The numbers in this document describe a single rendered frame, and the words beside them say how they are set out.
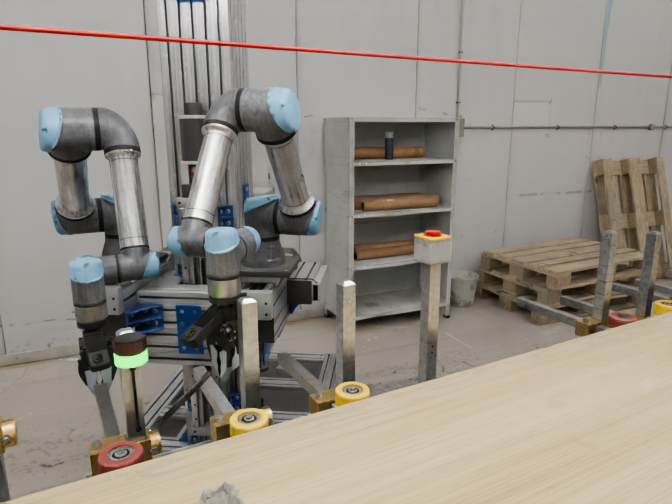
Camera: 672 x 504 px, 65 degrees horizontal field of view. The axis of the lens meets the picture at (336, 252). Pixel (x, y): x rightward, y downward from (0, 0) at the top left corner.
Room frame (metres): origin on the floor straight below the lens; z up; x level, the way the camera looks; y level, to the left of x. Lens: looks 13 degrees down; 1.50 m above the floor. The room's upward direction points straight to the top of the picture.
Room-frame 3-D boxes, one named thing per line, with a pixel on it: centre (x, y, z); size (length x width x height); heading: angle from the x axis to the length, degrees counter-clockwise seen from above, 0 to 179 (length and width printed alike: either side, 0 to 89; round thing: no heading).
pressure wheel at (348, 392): (1.11, -0.04, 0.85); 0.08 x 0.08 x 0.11
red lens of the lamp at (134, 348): (0.94, 0.39, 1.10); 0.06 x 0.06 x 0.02
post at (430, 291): (1.35, -0.25, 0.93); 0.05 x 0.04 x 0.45; 119
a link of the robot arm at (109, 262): (1.35, 0.64, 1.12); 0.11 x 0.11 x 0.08; 27
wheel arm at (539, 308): (1.77, -0.82, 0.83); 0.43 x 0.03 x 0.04; 29
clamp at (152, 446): (0.97, 0.43, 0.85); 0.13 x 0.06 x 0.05; 119
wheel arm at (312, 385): (1.29, 0.06, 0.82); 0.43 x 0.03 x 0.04; 29
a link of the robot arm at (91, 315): (1.25, 0.61, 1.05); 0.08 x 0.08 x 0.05
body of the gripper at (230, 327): (1.17, 0.25, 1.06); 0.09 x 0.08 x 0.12; 139
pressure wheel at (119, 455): (0.87, 0.40, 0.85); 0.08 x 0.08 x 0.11
